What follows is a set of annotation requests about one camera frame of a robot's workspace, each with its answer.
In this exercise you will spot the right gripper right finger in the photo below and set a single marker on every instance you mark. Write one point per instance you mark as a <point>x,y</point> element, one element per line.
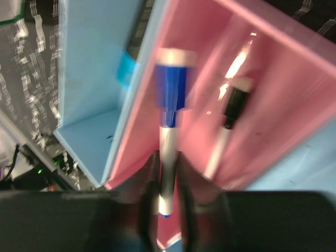
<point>213,219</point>

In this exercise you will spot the thin white pen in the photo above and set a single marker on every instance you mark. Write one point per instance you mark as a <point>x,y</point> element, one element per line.
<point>240,88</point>

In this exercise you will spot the blue eraser cap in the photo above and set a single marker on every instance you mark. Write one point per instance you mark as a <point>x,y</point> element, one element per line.
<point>125,69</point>

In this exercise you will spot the white marker blue tip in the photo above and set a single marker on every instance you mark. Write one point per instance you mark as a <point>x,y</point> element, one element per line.
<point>171,70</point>

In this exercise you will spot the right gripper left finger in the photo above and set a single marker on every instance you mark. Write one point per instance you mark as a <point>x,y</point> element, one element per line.
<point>122,219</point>

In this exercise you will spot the pink bin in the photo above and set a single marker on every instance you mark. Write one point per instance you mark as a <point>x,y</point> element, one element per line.
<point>279,44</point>

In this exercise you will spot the light blue bin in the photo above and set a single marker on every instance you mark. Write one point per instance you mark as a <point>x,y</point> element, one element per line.
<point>94,105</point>
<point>310,167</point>

